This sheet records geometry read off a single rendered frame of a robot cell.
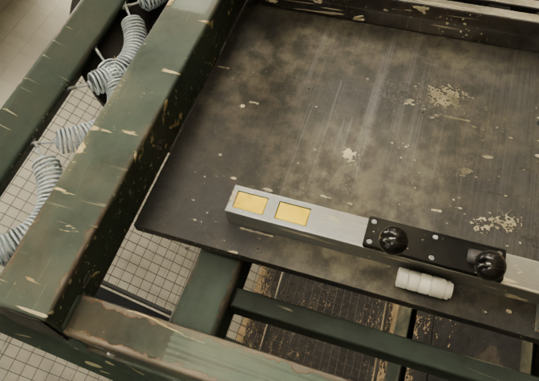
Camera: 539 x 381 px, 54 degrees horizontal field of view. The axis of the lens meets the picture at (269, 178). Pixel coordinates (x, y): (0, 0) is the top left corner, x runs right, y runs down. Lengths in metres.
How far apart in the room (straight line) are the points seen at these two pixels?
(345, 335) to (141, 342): 0.31
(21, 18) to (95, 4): 5.16
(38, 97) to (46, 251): 0.69
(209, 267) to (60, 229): 0.24
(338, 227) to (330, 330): 0.16
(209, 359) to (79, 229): 0.26
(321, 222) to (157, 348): 0.30
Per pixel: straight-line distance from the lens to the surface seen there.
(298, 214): 0.84
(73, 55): 1.52
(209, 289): 0.88
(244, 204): 0.85
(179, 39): 1.01
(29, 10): 6.86
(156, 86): 0.95
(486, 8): 1.12
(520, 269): 0.85
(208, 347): 0.76
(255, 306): 0.88
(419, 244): 0.82
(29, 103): 1.44
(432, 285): 0.82
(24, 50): 6.51
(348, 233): 0.82
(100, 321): 0.81
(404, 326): 2.00
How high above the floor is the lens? 1.89
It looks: 14 degrees down
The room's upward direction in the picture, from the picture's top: 61 degrees counter-clockwise
